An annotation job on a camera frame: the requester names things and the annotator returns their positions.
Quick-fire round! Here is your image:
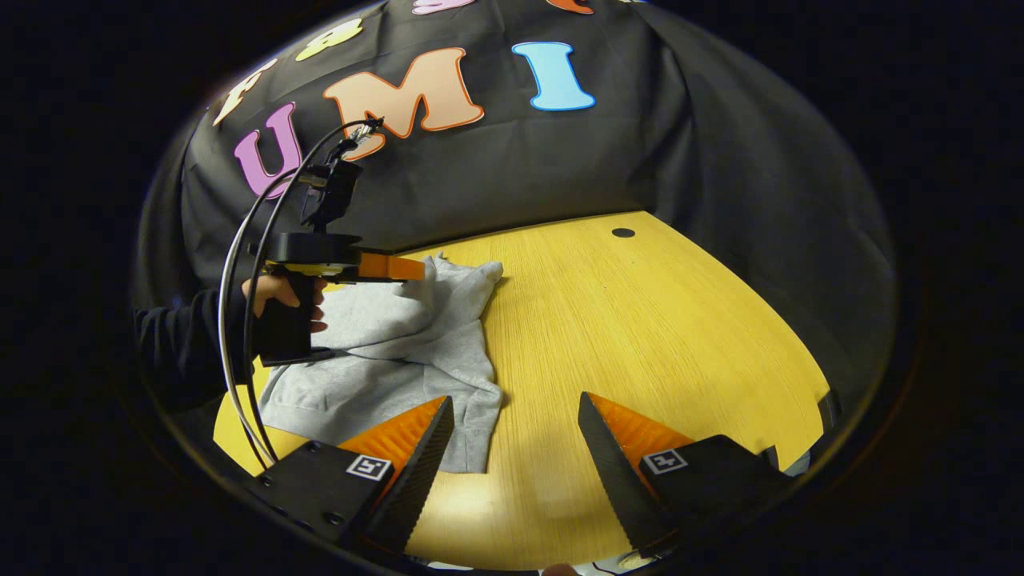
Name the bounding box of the black backdrop cloth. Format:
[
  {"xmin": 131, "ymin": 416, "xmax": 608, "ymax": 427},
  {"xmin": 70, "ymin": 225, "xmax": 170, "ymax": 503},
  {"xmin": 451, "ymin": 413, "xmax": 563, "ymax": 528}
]
[{"xmin": 132, "ymin": 0, "xmax": 897, "ymax": 417}]

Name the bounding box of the grey sweatshirt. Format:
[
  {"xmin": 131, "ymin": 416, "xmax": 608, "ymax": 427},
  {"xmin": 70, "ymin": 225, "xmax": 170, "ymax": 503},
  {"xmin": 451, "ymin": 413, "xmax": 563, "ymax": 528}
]
[{"xmin": 258, "ymin": 252, "xmax": 505, "ymax": 474}]

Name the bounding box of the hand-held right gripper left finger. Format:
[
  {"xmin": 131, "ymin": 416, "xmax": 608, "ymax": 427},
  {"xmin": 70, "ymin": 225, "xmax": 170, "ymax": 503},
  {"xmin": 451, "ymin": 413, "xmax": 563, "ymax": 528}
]
[{"xmin": 246, "ymin": 395, "xmax": 457, "ymax": 554}]

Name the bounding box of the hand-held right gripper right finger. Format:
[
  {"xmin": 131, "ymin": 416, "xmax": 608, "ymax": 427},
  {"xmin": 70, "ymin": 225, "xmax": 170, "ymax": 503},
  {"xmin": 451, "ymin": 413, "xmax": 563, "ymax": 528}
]
[{"xmin": 578, "ymin": 391, "xmax": 797, "ymax": 558}]

